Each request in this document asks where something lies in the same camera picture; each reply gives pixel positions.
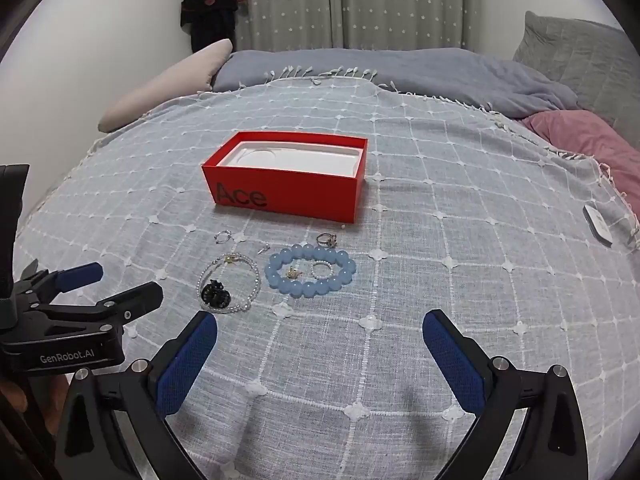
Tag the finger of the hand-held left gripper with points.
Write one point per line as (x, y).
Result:
(80, 274)
(127, 300)

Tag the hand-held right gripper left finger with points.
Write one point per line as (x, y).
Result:
(185, 365)

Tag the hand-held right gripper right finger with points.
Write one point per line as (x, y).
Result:
(455, 360)

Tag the black hair clip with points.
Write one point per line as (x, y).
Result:
(215, 294)

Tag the red cardboard box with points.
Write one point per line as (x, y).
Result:
(285, 195)

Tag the person's left hand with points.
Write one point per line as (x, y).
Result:
(11, 396)

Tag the white checked fringed blanket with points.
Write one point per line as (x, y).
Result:
(450, 240)

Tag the white flat device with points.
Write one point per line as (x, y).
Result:
(598, 224)

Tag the beige pillow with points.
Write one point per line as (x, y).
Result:
(165, 85)

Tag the pink blanket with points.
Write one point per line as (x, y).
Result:
(595, 140)

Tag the grey-blue duvet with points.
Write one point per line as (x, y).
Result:
(400, 67)

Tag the black hanging garment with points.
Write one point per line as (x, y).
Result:
(210, 5)

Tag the grey quilted pillow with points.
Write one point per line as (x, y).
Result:
(585, 55)

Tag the grey star-print curtain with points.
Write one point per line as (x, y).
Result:
(375, 0)

